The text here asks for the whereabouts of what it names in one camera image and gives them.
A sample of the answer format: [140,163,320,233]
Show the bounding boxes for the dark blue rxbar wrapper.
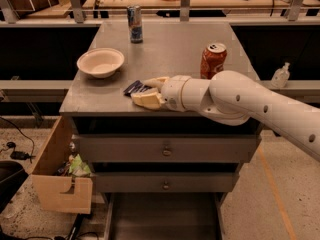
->
[123,80,150,97]

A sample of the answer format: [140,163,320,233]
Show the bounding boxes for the green crumpled snack bag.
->
[68,154,91,177]

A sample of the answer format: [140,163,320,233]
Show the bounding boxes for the grey top drawer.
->
[74,135,261,163]

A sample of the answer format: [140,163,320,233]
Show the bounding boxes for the grey open bottom drawer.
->
[104,193,224,240]

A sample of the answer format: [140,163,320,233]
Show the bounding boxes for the white paper bowl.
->
[77,48,124,79]

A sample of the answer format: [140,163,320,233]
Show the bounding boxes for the wooden open side box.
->
[31,117,93,214]

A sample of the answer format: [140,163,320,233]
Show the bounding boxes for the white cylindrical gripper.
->
[131,75,190,112]

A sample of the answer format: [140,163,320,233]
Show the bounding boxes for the black bin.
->
[0,161,28,213]

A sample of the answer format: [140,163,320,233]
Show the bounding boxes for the grey middle drawer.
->
[94,172,239,193]

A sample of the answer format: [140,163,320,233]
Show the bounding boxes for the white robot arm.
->
[131,71,320,160]

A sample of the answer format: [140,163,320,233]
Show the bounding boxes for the clear hand sanitizer bottle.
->
[271,62,290,88]

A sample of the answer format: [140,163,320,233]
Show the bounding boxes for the orange soda can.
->
[200,42,227,79]

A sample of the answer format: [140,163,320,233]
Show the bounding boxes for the blue silver energy drink can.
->
[127,5,143,43]

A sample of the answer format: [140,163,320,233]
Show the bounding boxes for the metal rail frame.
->
[0,0,320,24]

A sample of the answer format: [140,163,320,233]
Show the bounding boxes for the black power adapter cable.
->
[0,116,36,164]

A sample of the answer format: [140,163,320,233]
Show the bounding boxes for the grey drawer cabinet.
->
[59,19,275,240]

